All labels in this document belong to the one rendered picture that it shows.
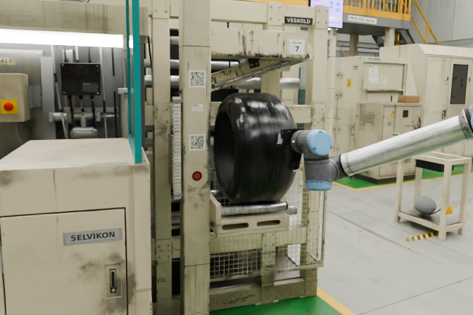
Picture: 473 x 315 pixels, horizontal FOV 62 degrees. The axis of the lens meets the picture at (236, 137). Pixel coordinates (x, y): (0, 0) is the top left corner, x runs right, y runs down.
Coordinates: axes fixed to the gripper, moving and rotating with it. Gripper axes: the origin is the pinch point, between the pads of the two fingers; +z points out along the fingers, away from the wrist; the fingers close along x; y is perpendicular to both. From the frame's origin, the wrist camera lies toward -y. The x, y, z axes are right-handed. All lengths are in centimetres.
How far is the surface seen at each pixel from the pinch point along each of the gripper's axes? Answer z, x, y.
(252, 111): 7.3, 10.0, 15.4
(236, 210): 16.3, 15.9, -30.4
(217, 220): 12.9, 25.6, -33.4
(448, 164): 140, -235, -30
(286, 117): 5.6, -5.9, 12.3
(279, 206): 16.3, -5.8, -30.1
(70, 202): -47, 80, -11
